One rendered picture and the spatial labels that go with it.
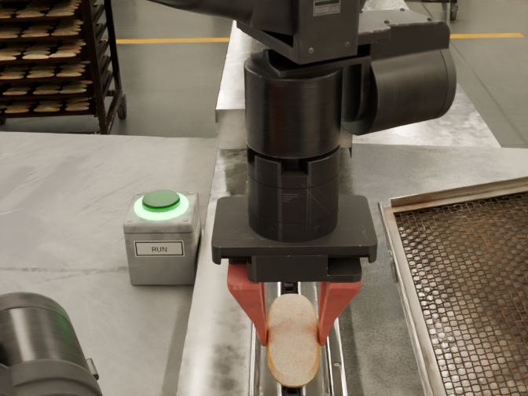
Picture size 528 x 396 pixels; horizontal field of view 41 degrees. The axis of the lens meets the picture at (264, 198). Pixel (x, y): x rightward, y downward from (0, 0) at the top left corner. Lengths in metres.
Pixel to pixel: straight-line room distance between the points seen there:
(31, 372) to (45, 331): 0.04
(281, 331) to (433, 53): 0.21
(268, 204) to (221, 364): 0.20
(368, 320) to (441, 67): 0.32
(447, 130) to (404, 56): 0.70
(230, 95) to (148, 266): 0.31
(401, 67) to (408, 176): 0.54
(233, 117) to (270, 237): 0.50
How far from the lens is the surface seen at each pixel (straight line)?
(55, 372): 0.41
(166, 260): 0.73
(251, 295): 0.45
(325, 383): 0.59
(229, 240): 0.44
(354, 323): 0.69
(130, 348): 0.68
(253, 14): 0.36
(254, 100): 0.40
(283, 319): 0.52
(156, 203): 0.73
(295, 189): 0.41
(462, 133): 1.12
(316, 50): 0.37
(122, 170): 1.00
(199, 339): 0.61
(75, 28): 2.88
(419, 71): 0.44
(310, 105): 0.40
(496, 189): 0.75
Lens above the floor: 1.25
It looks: 29 degrees down
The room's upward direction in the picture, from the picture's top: 1 degrees counter-clockwise
